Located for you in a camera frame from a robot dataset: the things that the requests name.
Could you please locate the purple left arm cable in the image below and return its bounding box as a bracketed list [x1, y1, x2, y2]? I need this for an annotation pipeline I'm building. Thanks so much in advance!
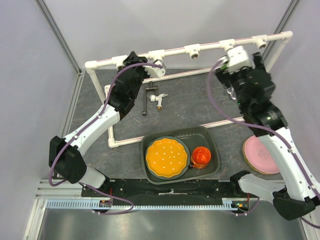
[48, 62, 163, 216]

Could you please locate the dark bronze faucet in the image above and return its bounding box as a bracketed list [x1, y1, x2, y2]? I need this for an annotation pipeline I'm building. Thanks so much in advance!
[142, 81, 159, 116]

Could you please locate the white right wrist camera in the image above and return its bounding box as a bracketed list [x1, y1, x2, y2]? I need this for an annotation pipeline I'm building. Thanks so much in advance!
[226, 45, 251, 74]

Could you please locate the green plastic water faucet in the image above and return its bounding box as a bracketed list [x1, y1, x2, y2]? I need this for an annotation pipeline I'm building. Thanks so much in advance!
[219, 64, 228, 71]

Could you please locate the orange mug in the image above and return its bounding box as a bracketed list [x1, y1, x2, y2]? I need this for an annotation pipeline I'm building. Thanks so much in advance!
[189, 146, 212, 169]

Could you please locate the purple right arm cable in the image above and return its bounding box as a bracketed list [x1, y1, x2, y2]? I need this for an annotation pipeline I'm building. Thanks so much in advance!
[207, 58, 320, 228]

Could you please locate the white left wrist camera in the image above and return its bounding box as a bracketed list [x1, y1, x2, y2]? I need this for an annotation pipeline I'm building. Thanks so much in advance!
[144, 59, 167, 79]

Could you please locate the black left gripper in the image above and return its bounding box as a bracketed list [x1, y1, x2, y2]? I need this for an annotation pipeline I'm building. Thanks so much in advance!
[124, 52, 157, 101]

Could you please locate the chrome metal faucet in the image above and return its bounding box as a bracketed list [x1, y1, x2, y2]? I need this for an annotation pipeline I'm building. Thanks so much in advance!
[225, 87, 236, 101]

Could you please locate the white plastic faucet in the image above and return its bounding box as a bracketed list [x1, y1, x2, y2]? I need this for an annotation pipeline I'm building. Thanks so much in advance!
[149, 93, 168, 111]

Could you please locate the green plate under pink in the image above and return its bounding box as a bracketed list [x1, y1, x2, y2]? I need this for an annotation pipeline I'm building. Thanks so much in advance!
[242, 147, 268, 175]

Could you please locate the yellow dotted plate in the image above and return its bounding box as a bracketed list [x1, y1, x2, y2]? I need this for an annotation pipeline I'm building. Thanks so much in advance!
[145, 137, 189, 180]

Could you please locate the dark grey plastic tray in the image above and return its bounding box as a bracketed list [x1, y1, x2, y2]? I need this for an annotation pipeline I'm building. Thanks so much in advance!
[140, 126, 221, 185]

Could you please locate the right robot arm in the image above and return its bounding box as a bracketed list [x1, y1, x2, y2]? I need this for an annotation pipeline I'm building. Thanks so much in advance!
[209, 46, 320, 221]

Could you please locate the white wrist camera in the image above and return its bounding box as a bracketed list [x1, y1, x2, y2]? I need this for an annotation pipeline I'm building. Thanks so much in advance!
[144, 59, 167, 79]
[226, 45, 251, 74]

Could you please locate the aluminium frame post right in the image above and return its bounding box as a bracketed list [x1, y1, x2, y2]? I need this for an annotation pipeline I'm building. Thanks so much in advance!
[262, 0, 302, 72]

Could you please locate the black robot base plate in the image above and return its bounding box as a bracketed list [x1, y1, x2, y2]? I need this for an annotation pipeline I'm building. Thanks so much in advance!
[81, 177, 261, 201]

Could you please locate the aluminium frame post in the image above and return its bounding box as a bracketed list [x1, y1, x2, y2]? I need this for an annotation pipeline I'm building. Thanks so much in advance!
[34, 0, 82, 76]
[262, 0, 302, 72]

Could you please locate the light blue cable duct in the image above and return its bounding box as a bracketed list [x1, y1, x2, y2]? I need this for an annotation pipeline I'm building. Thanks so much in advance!
[46, 199, 237, 211]

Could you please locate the grey plate under yellow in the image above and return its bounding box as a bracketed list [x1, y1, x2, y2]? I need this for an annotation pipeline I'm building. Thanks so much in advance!
[144, 136, 193, 181]

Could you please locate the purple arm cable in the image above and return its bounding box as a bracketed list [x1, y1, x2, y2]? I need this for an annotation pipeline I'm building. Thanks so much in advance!
[207, 58, 320, 228]
[48, 62, 163, 216]

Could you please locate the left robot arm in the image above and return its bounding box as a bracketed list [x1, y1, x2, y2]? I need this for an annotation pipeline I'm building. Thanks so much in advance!
[48, 51, 154, 197]

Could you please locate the white PVC pipe frame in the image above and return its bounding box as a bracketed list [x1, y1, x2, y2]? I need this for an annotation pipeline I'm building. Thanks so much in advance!
[84, 30, 294, 149]

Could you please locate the aluminium frame post left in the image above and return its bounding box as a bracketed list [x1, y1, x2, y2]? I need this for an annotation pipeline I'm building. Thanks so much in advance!
[34, 0, 82, 76]

